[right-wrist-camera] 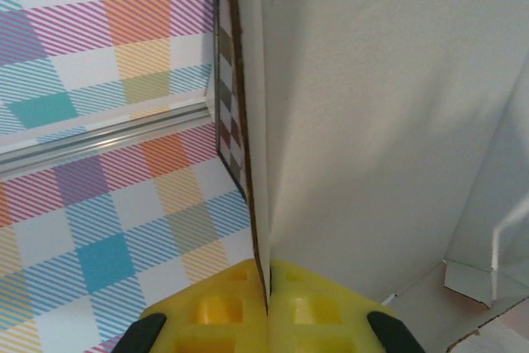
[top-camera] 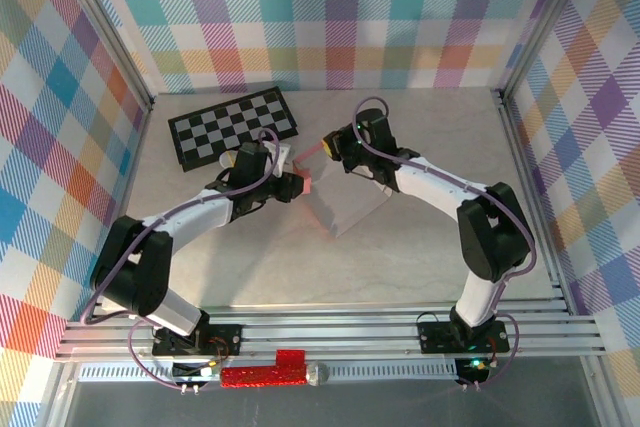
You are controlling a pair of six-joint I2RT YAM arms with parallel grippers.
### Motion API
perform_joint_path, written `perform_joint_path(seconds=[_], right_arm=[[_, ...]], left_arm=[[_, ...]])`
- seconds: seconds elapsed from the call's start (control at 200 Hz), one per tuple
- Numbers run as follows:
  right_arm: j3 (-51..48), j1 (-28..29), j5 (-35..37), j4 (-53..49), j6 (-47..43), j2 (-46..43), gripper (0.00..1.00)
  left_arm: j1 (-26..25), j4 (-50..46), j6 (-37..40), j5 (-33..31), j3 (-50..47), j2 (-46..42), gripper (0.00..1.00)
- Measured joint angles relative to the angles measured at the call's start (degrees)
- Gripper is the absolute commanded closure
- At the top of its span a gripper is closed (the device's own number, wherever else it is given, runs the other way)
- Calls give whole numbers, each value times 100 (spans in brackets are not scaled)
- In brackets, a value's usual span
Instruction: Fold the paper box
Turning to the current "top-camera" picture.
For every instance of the aluminium side rail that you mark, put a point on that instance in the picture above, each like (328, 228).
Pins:
(530, 187)

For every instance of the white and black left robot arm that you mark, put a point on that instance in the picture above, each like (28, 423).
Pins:
(135, 267)

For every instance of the red tool on rail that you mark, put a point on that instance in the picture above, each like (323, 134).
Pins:
(260, 377)

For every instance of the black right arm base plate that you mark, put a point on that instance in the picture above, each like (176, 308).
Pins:
(435, 337)

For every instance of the pink paper box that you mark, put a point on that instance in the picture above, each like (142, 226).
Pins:
(340, 202)

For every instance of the black grey checkerboard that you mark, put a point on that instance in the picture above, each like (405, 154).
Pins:
(225, 119)

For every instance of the aluminium corner post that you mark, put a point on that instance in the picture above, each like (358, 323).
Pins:
(100, 27)
(545, 22)

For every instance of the grey round ball toy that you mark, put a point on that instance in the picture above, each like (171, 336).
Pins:
(226, 159)

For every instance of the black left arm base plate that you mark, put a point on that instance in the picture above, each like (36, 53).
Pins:
(225, 339)

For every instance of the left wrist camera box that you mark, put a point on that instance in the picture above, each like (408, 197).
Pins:
(282, 157)

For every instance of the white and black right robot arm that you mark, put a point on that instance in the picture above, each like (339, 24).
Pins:
(495, 237)

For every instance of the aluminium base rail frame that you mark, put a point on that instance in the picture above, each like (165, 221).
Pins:
(325, 332)

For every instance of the black controller board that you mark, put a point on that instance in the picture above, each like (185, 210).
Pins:
(192, 372)
(475, 369)

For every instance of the silver glitter ball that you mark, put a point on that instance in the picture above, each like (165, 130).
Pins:
(317, 375)

